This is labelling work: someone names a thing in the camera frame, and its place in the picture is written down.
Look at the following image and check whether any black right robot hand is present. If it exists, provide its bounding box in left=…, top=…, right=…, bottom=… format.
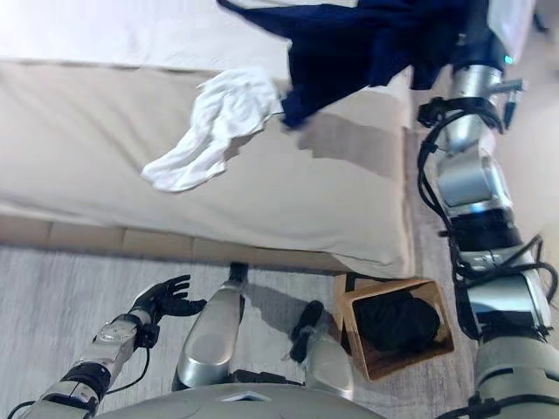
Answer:
left=452, top=21, right=516, bottom=73

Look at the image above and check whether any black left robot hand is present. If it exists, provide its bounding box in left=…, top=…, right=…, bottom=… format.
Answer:
left=128, top=274, right=209, bottom=326

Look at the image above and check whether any navy blue garment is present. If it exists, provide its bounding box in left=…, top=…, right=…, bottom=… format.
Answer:
left=217, top=0, right=494, bottom=132

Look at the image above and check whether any black garment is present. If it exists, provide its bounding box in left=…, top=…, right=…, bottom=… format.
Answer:
left=351, top=291, right=442, bottom=353

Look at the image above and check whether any large grey bed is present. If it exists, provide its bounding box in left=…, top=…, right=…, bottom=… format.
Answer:
left=0, top=58, right=420, bottom=280

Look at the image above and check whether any brown wicker basket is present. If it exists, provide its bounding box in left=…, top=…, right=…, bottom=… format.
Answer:
left=334, top=272, right=455, bottom=383

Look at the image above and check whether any silver left robot leg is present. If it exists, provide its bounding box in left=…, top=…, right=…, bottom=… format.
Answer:
left=172, top=261, right=251, bottom=392

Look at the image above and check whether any silver robot leg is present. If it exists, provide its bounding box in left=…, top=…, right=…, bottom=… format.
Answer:
left=287, top=299, right=355, bottom=392
left=172, top=261, right=251, bottom=392

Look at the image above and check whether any grey robot torso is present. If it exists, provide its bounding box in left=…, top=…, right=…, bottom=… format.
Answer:
left=93, top=381, right=394, bottom=419

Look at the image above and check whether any silver right robot leg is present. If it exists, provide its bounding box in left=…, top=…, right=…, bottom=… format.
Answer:
left=287, top=299, right=355, bottom=392

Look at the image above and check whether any white garment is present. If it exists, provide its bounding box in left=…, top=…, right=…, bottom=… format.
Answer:
left=140, top=67, right=280, bottom=195

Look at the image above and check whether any white duvet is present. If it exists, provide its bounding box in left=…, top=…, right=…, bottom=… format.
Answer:
left=0, top=0, right=420, bottom=84

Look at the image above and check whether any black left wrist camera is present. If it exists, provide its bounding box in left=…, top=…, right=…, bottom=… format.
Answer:
left=138, top=323, right=161, bottom=349

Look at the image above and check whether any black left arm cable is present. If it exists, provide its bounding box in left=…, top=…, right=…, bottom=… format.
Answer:
left=6, top=344, right=152, bottom=419

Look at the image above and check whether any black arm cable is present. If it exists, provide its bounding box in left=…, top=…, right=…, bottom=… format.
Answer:
left=414, top=98, right=556, bottom=341
left=6, top=344, right=152, bottom=419

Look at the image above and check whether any beige upholstered bed frame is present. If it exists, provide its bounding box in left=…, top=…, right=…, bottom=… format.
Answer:
left=0, top=213, right=350, bottom=276

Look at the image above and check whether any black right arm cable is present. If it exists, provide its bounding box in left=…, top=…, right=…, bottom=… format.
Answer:
left=414, top=98, right=556, bottom=341

